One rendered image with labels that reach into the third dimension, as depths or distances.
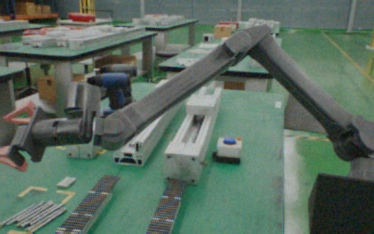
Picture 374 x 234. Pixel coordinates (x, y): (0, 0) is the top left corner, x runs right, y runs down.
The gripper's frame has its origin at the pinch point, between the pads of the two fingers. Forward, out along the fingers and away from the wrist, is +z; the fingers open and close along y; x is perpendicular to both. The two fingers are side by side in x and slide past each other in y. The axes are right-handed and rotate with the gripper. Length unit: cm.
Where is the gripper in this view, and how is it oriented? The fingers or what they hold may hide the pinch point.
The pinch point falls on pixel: (0, 137)
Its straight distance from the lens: 89.0
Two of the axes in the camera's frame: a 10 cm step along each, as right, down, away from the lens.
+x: 2.2, 6.2, 7.5
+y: -0.7, 7.8, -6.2
